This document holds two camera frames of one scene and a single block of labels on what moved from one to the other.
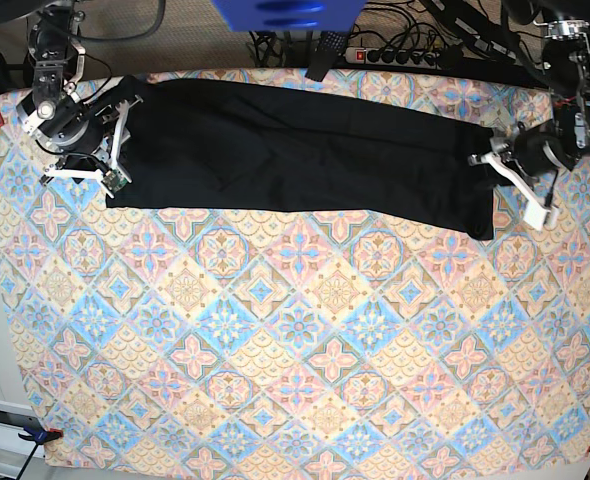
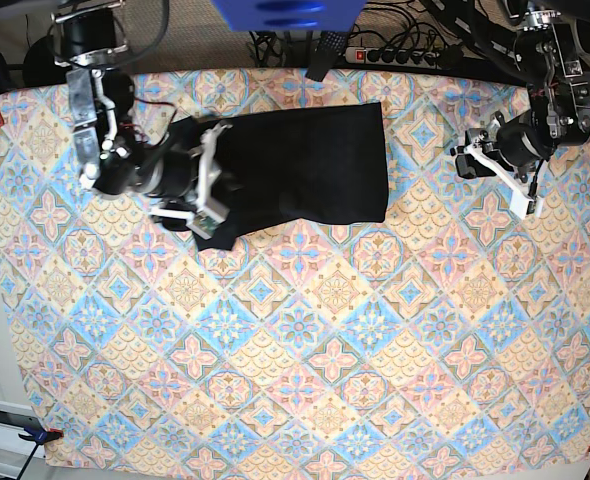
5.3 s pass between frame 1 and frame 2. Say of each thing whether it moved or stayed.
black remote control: stayed
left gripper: moved
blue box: stayed
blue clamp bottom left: stayed
